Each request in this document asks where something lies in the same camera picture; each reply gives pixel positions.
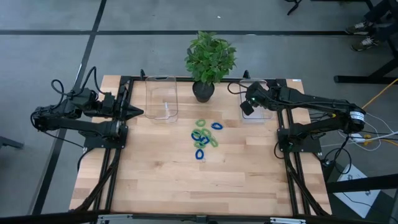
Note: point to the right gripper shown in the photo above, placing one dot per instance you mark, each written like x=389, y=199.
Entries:
x=258, y=93

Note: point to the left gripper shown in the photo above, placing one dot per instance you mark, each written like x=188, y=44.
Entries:
x=122, y=107

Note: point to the clear plastic bin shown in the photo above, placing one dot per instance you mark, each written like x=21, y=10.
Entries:
x=265, y=115
x=161, y=99

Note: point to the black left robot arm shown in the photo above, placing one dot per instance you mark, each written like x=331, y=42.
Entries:
x=77, y=126

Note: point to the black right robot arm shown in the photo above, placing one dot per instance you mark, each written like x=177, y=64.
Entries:
x=326, y=105

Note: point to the green potted plant black pot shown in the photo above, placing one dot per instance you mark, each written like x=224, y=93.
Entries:
x=210, y=59

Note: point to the black chair leg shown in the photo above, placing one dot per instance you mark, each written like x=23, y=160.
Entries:
x=294, y=7

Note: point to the black desk stand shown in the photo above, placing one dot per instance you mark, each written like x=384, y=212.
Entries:
x=357, y=79

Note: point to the dark grey furniture foot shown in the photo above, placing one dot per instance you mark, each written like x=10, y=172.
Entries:
x=7, y=142

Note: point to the person's shoe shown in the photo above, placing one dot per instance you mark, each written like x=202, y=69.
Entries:
x=365, y=44
x=359, y=28

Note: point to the black floor bar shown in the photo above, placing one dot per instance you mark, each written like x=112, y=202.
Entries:
x=360, y=184

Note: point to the black table edge beam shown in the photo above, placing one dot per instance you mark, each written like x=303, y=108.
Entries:
x=46, y=217

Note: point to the white paper sheet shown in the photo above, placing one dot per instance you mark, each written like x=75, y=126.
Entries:
x=357, y=202

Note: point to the person's leg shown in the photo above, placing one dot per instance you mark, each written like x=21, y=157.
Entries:
x=382, y=11
x=387, y=31

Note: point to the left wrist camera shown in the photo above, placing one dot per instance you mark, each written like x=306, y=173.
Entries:
x=109, y=102

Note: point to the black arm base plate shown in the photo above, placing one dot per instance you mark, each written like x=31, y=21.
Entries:
x=93, y=143
x=311, y=146

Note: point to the black aluminium table frame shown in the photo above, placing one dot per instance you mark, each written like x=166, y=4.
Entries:
x=182, y=78

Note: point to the silver metal bracket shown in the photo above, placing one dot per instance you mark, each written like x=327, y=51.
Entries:
x=112, y=217
x=287, y=221

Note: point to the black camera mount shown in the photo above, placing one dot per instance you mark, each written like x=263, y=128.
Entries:
x=201, y=219

